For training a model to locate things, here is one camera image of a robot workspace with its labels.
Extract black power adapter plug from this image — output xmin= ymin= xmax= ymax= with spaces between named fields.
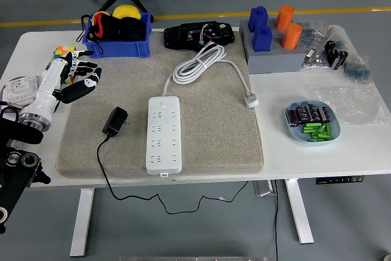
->
xmin=102 ymin=106 xmax=131 ymax=138

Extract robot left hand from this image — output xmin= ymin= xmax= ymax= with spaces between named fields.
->
xmin=20 ymin=49 xmax=103 ymax=120

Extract clear bag of blue resistors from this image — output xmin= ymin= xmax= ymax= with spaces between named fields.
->
xmin=301 ymin=21 xmax=327 ymax=48
xmin=343 ymin=54 xmax=373 ymax=84

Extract white table leg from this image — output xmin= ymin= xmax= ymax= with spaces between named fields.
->
xmin=69 ymin=189 xmax=95 ymax=257
xmin=283 ymin=178 xmax=315 ymax=245

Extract white wall socket panel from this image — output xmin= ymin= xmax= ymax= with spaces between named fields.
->
xmin=2 ymin=75 xmax=40 ymax=106

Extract clear bag of dark capacitors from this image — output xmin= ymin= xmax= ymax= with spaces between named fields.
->
xmin=323 ymin=27 xmax=351 ymax=71

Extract small yellow ball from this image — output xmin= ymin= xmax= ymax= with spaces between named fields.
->
xmin=91 ymin=11 xmax=111 ymax=26

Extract blue plastic bin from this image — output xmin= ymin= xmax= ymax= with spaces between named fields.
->
xmin=82 ymin=12 xmax=152 ymax=59

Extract black floor cable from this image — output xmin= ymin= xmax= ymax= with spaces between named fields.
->
xmin=272 ymin=180 xmax=280 ymax=261

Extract grey holder block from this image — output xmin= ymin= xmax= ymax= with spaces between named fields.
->
xmin=239 ymin=18 xmax=306 ymax=40
xmin=246 ymin=36 xmax=308 ymax=75

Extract dark capacitor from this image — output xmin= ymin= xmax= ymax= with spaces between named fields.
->
xmin=318 ymin=106 xmax=333 ymax=123
xmin=288 ymin=109 xmax=302 ymax=128
xmin=306 ymin=103 xmax=321 ymax=122
xmin=294 ymin=105 xmax=309 ymax=122

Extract black table control panel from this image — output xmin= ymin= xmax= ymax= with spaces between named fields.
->
xmin=315 ymin=175 xmax=365 ymax=185

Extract white three-pin plug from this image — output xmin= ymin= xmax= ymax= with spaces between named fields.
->
xmin=244 ymin=95 xmax=260 ymax=109

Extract flat empty clear bag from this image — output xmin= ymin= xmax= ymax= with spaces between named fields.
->
xmin=308 ymin=83 xmax=391 ymax=127

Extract thin black adapter cord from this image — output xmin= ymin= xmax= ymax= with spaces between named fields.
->
xmin=96 ymin=134 xmax=250 ymax=215

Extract black open electronic device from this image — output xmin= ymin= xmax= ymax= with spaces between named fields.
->
xmin=163 ymin=21 xmax=235 ymax=51

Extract large yellow ball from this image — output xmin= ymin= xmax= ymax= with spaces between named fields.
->
xmin=112 ymin=4 xmax=141 ymax=20

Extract clear bag of metal parts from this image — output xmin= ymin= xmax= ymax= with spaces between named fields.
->
xmin=302 ymin=46 xmax=332 ymax=71

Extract grey-brown mat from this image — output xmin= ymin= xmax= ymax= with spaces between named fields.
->
xmin=56 ymin=30 xmax=265 ymax=180

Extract white power strip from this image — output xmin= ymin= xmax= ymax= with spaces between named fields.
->
xmin=145 ymin=95 xmax=183 ymax=178

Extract white power strip cord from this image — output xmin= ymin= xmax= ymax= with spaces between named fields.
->
xmin=161 ymin=43 xmax=254 ymax=103

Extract black drawstring bag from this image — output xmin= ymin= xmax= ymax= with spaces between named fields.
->
xmin=75 ymin=13 xmax=147 ymax=56

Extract blue plastic block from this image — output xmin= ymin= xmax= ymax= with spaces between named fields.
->
xmin=247 ymin=6 xmax=269 ymax=33
xmin=252 ymin=24 xmax=273 ymax=53

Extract light blue plate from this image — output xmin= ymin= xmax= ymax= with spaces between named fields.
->
xmin=284 ymin=99 xmax=341 ymax=145

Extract orange plastic cylinder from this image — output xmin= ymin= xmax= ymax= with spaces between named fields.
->
xmin=274 ymin=4 xmax=296 ymax=31
xmin=280 ymin=22 xmax=303 ymax=50

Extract colourful puzzle cube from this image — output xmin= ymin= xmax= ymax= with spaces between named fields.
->
xmin=45 ymin=46 xmax=78 ymax=86

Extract silver metal box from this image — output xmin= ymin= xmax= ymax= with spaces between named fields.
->
xmin=252 ymin=180 xmax=277 ymax=197

